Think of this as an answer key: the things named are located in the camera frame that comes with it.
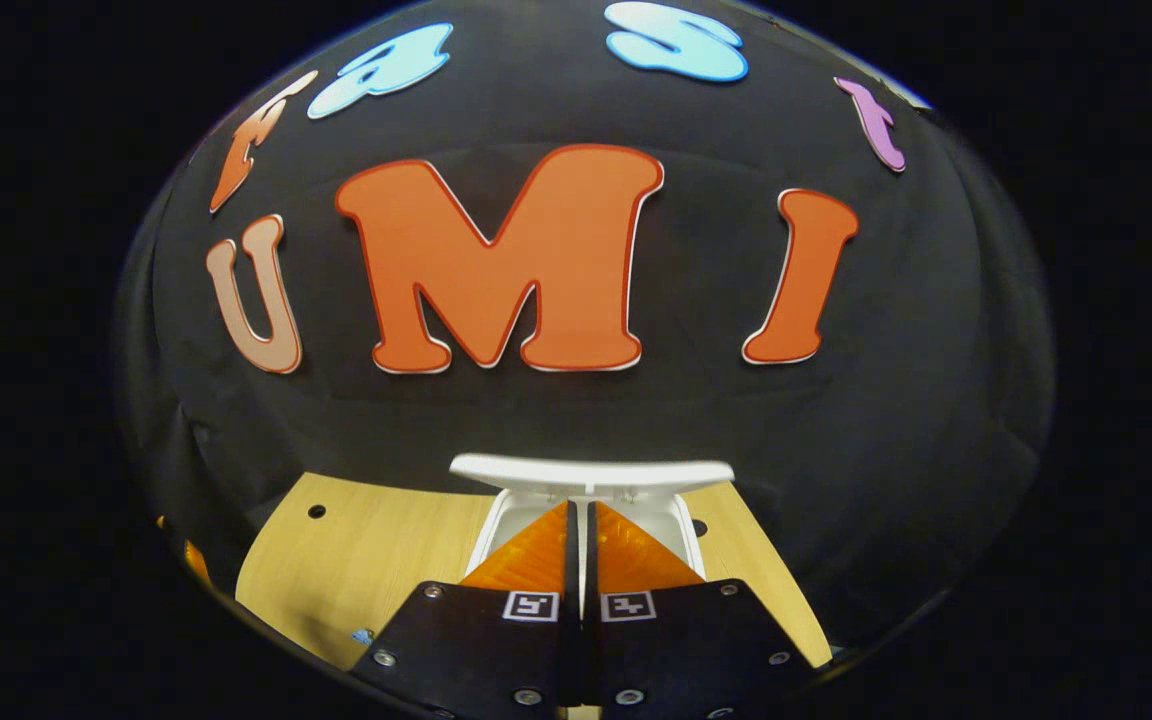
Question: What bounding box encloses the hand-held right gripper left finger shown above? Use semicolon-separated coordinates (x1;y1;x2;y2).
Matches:
351;500;582;720

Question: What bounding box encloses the white desktop garbage bin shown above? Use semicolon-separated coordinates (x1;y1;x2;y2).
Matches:
449;453;735;601

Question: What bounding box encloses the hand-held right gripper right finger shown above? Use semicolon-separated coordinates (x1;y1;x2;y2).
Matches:
581;500;822;720

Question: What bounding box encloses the wooden desktop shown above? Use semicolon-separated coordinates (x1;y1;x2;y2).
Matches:
234;472;834;720

